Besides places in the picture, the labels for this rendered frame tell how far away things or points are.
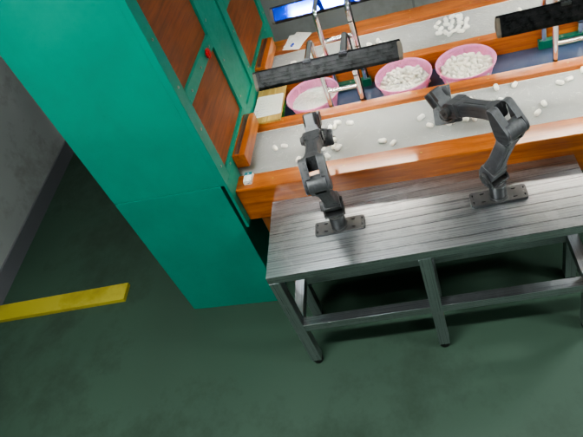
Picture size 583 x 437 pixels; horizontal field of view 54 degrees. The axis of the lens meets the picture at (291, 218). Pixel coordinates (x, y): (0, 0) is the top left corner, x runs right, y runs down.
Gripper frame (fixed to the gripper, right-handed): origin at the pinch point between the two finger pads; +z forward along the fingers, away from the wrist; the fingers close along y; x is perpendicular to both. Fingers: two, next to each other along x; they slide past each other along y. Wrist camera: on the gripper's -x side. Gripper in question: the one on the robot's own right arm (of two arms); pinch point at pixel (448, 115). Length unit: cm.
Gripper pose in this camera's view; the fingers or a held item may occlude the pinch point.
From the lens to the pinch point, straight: 233.0
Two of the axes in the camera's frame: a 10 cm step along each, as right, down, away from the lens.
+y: -9.4, 1.2, 3.0
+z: 2.9, -1.3, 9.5
